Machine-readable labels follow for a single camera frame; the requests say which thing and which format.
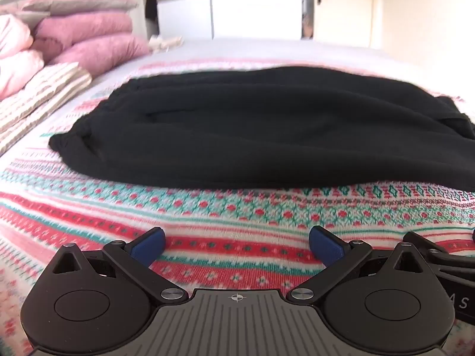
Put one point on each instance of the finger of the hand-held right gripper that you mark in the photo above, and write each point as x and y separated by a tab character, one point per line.
439	250

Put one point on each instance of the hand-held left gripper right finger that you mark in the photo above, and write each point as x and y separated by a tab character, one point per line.
327	247

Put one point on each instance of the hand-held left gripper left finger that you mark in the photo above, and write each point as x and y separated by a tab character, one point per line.
148	247

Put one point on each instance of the black pants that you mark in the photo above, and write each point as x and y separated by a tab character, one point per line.
267	126

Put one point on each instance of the red and green patterned blanket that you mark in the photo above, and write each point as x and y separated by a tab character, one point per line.
222	209

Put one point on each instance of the striped folded blanket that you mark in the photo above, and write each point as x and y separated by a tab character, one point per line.
40	94

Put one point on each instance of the light grey bed sheet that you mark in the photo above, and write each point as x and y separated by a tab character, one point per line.
297	50

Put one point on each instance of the beige crumpled cloth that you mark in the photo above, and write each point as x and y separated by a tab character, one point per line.
165	43

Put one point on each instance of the light pink duvet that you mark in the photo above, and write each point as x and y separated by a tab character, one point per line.
16	59

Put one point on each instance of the cream door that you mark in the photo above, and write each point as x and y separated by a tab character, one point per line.
345	7

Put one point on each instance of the dark hanging garment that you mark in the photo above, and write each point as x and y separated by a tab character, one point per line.
150	3

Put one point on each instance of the white and grey wardrobe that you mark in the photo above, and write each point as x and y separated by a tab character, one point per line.
237	3

